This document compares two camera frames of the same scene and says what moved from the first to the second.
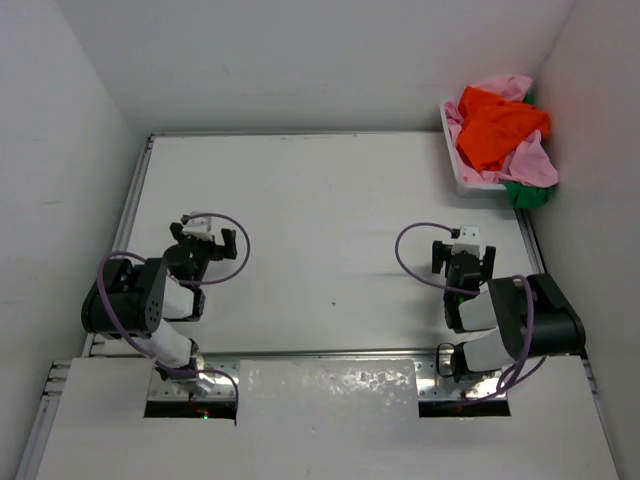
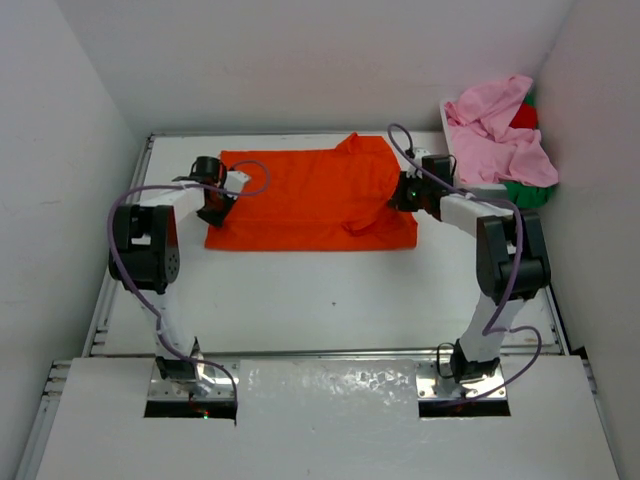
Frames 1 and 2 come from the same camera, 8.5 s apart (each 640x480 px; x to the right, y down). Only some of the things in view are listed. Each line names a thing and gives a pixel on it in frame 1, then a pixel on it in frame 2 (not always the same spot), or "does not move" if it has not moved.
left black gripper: [216, 250] to [217, 220]
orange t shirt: [492, 127] to [315, 200]
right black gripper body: [448, 296] to [410, 198]
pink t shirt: [526, 161] does not move
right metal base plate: [433, 386] does not move
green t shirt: [529, 196] does not move
